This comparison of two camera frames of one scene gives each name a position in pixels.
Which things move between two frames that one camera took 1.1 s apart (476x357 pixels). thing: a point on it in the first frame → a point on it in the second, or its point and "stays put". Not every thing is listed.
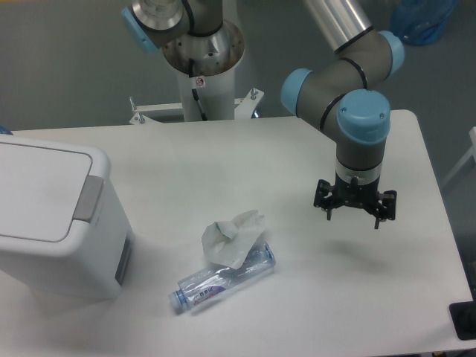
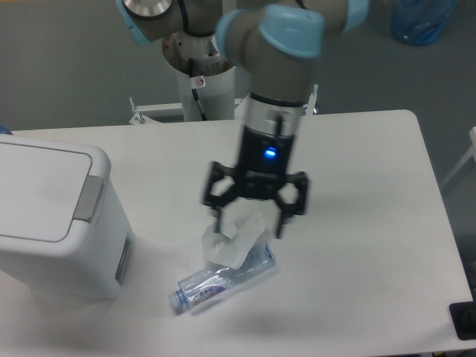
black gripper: (360, 190) → (263, 166)
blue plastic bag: (421, 21) stays put
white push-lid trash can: (63, 230) stays put
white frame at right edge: (471, 152) stays put
